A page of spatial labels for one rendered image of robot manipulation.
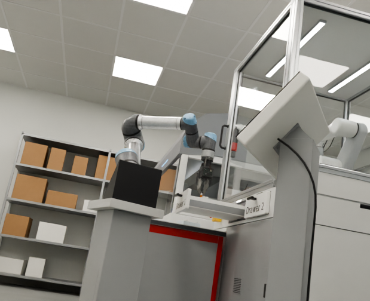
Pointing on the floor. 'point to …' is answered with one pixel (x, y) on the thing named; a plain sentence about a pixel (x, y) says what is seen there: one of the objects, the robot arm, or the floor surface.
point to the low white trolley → (180, 263)
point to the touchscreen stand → (292, 221)
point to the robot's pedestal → (117, 250)
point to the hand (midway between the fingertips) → (201, 192)
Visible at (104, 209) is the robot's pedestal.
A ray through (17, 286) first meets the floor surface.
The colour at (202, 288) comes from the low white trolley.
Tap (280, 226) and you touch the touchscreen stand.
